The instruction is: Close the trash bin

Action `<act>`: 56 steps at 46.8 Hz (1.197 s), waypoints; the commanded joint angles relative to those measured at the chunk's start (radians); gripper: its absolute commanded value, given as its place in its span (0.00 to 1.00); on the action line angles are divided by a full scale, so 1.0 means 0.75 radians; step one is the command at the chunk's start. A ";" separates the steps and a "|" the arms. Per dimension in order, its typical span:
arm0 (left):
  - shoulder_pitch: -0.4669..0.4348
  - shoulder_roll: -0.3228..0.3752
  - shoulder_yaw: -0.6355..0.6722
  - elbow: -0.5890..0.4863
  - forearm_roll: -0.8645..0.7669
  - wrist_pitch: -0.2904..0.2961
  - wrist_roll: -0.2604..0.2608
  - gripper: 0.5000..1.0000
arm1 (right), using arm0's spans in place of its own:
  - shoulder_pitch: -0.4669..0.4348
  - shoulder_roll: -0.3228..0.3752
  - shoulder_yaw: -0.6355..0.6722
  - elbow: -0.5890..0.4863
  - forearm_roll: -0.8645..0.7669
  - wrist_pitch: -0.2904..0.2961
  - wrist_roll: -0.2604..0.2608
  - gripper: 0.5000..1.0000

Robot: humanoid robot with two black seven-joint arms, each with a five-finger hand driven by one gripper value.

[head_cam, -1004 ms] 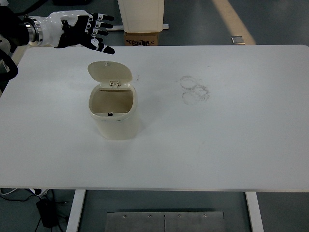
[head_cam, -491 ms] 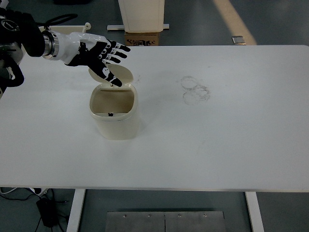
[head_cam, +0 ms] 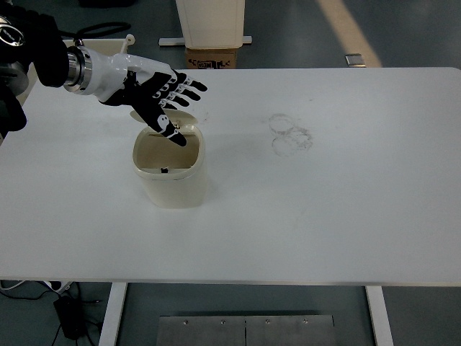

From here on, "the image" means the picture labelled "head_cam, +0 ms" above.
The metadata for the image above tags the large open cream bin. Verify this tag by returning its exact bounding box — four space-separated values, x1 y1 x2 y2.
16 34 136 107

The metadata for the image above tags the black equipment base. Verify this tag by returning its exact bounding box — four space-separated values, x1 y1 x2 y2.
78 0 135 9

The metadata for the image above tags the black cable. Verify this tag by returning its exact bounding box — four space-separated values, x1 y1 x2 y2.
0 283 104 346

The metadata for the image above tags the white table foot bar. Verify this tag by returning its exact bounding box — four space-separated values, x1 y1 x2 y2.
158 35 255 47

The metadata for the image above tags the white table leg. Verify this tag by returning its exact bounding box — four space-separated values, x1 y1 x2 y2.
364 285 395 346
98 282 128 346

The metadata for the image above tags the small cream trash bin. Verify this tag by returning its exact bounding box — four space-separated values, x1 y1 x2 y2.
129 107 210 210

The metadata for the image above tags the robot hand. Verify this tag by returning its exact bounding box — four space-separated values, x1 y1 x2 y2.
88 48 209 148

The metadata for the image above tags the grey metal plate with screws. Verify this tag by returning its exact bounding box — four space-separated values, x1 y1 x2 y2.
158 314 336 346

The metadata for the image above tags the brown cardboard box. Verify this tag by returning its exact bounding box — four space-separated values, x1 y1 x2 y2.
184 46 238 70

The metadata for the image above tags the metal floor socket plate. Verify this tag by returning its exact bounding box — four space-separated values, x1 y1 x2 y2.
344 53 367 68

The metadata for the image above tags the black power adapter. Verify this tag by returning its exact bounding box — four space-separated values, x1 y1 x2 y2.
53 293 86 340

